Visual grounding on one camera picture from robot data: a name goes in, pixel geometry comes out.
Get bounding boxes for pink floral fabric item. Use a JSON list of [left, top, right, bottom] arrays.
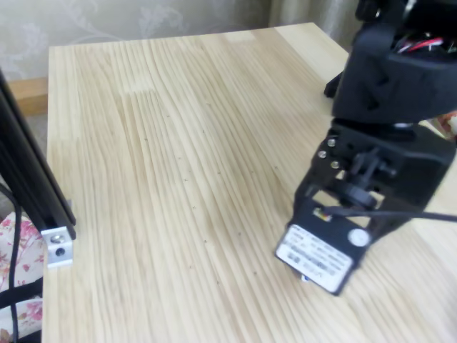
[[437, 110, 457, 144]]

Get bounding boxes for black aluminium extrusion bar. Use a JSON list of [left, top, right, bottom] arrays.
[[0, 69, 77, 241]]

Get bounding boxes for wooden skirting board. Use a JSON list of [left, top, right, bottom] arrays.
[[6, 76, 49, 116]]

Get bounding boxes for pink floral cloth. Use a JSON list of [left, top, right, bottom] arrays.
[[0, 210, 46, 337]]

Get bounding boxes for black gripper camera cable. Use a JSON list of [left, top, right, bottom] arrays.
[[326, 206, 457, 222]]

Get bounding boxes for red white wire bundle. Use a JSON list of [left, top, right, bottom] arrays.
[[392, 31, 447, 55]]

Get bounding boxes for silver corner bracket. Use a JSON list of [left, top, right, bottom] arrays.
[[40, 226, 74, 271]]

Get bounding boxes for thin black cable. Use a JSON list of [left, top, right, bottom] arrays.
[[0, 184, 22, 343]]

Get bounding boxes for black strap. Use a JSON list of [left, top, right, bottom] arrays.
[[0, 280, 44, 309]]

